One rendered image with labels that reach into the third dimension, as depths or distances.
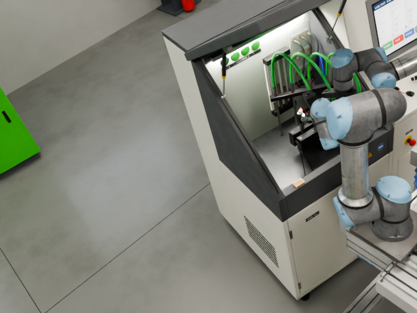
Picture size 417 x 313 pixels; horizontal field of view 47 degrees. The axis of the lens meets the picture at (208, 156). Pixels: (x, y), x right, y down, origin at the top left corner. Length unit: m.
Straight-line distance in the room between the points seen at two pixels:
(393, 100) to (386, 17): 1.13
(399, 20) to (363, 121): 1.25
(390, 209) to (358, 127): 0.42
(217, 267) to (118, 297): 0.67
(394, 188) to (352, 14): 0.98
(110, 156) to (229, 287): 1.75
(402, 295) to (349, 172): 0.53
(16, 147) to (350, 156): 3.40
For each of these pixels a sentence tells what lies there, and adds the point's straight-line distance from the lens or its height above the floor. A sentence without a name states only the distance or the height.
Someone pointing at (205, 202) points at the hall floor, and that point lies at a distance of 3.53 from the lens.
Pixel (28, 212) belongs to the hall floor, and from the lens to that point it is 4.16.
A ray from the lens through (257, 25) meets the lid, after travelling 1.49.
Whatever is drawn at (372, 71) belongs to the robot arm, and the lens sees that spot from 1.81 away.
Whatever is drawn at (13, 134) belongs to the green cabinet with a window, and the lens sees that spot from 4.40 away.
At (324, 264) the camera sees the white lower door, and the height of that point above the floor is 0.23.
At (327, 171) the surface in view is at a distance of 2.27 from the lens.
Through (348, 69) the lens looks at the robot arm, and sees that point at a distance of 1.87.
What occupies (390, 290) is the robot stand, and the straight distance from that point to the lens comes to 1.89.
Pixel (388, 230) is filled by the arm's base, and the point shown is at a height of 1.09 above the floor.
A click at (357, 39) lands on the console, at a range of 2.46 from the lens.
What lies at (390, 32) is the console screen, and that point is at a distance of 2.60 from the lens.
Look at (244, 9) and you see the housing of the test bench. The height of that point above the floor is 1.50.
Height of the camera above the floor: 2.58
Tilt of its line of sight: 42 degrees down
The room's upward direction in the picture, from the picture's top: 17 degrees counter-clockwise
